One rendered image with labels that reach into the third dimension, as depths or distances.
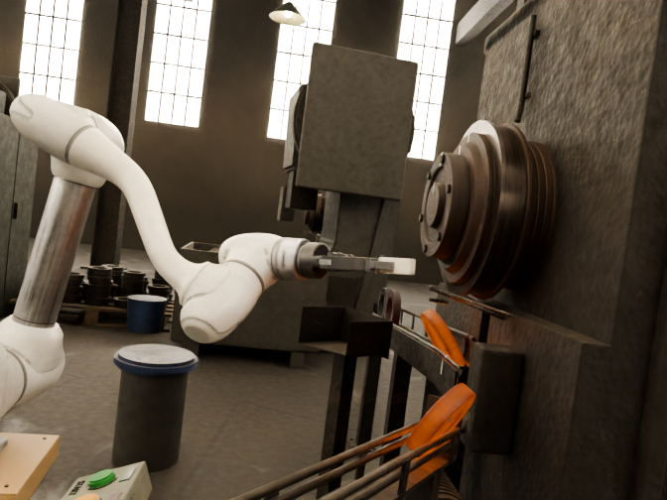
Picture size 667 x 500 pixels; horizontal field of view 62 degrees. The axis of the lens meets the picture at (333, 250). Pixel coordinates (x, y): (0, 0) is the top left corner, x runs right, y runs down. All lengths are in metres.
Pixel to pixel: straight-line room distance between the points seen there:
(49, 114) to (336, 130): 2.93
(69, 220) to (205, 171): 10.12
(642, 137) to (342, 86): 3.16
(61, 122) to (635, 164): 1.16
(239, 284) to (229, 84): 10.77
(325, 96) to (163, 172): 7.91
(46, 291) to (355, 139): 2.94
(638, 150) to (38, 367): 1.42
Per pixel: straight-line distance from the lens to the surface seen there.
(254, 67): 11.85
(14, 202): 4.82
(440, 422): 0.99
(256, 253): 1.16
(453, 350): 1.55
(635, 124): 1.21
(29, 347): 1.57
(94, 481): 0.96
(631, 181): 1.18
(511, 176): 1.35
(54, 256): 1.54
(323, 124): 4.08
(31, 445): 1.61
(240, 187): 11.50
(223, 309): 1.08
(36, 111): 1.39
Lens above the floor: 1.03
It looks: 3 degrees down
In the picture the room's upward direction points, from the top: 7 degrees clockwise
